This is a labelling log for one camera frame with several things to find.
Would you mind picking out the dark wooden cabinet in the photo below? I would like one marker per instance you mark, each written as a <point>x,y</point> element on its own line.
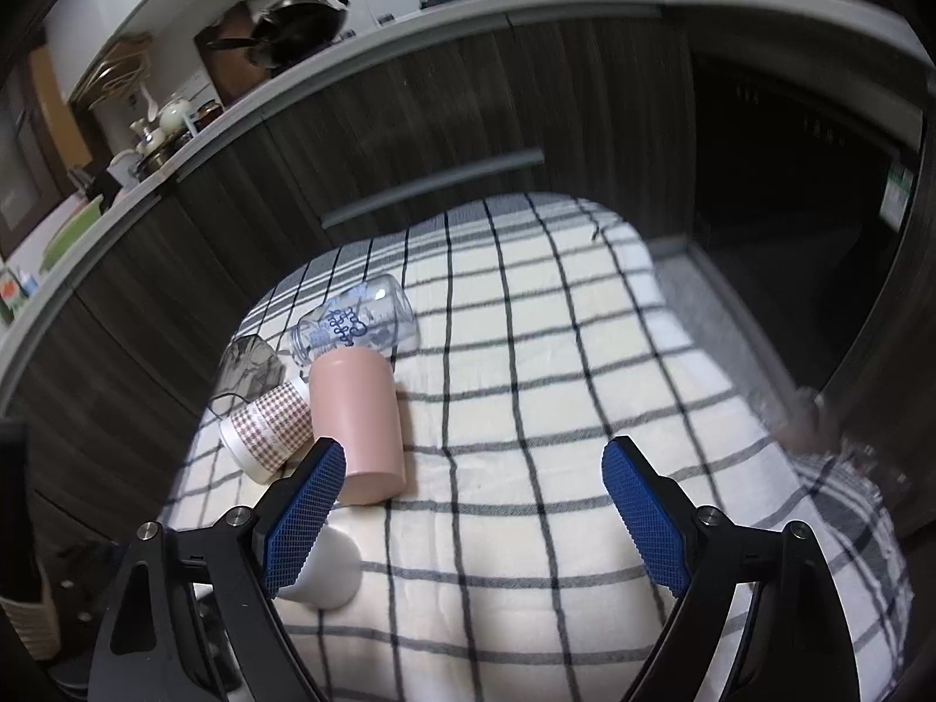
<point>351,183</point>

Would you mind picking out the black wok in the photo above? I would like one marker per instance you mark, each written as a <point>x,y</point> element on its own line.
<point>292,29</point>

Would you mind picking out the checkered paper cup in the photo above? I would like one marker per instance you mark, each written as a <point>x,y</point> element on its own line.
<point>267,428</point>

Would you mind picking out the clear drinking glass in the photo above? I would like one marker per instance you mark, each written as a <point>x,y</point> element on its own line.
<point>252,373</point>

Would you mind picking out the white cup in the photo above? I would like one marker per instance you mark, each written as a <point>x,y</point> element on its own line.
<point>329,567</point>

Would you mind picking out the clear glass with blue print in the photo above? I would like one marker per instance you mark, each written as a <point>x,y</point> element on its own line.
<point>356,322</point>

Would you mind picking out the white teapot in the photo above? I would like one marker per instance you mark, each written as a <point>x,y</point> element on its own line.
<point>175,115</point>

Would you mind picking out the green cutting board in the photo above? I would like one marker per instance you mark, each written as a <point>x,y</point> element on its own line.
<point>69,230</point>

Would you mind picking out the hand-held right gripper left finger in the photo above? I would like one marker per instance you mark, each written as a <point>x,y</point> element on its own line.
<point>306,512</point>

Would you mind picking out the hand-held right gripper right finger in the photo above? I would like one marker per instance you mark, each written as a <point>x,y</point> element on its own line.
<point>647,512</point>

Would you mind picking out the pink cup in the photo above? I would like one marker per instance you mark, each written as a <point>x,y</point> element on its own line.
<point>356,424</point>

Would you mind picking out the grey kitchen counter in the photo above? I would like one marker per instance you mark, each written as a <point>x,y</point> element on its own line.
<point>439,66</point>

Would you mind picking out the plaid blanket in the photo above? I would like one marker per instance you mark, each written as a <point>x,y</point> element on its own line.
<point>541,453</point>

